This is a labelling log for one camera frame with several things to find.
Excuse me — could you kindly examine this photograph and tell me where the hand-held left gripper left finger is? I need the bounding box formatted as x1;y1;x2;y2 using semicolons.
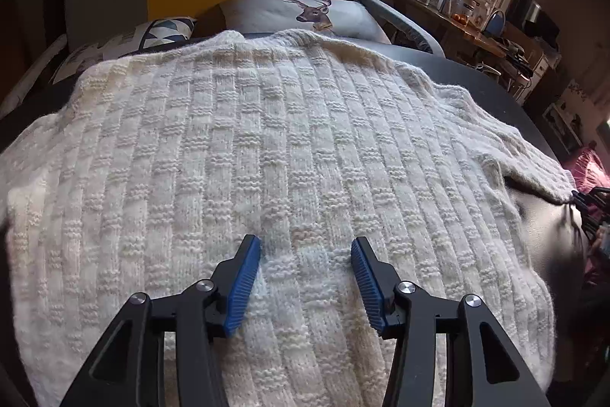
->
59;234;262;407

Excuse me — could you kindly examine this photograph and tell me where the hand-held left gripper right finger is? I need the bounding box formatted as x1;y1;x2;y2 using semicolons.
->
351;236;546;407

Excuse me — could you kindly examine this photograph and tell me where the pink bedding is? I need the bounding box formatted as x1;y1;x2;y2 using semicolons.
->
569;147;610;288

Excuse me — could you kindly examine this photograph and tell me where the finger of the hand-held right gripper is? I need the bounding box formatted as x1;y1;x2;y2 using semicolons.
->
581;211;610;238
570;187;610;211

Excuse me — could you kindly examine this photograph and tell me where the wooden desk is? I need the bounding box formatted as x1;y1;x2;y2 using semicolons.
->
395;0;508;60

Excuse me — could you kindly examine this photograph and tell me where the low white shelf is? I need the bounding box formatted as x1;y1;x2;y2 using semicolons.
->
543;102;584;155

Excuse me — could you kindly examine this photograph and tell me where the black television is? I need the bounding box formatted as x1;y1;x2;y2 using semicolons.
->
505;0;560;40

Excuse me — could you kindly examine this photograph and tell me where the deer print pillow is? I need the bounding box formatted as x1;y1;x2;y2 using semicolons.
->
219;0;392;45

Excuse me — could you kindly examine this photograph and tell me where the cream knit sweater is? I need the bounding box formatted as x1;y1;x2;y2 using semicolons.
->
0;29;580;407

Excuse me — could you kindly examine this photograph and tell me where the triangle pattern pillow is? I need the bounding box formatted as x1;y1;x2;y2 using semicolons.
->
51;17;197;84

